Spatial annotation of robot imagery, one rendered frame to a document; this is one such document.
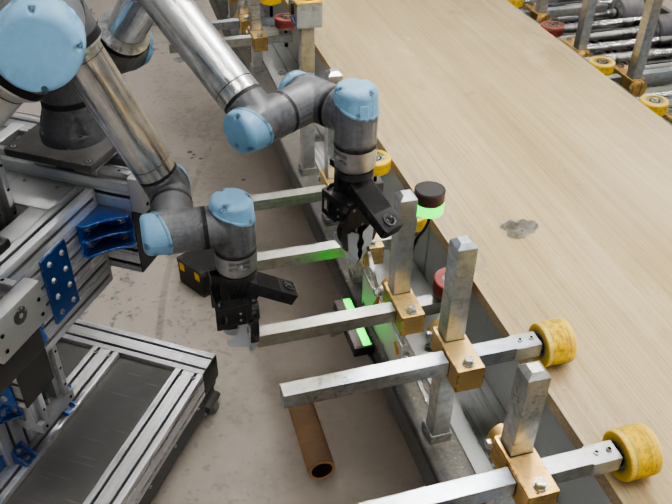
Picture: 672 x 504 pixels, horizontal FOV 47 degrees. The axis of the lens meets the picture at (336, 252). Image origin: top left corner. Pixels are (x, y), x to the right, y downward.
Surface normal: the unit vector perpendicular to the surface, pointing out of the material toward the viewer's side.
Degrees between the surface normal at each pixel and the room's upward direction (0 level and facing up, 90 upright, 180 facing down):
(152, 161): 83
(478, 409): 0
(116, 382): 0
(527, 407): 90
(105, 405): 0
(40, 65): 85
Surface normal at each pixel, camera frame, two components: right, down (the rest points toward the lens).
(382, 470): 0.01, -0.79
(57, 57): 0.33, 0.51
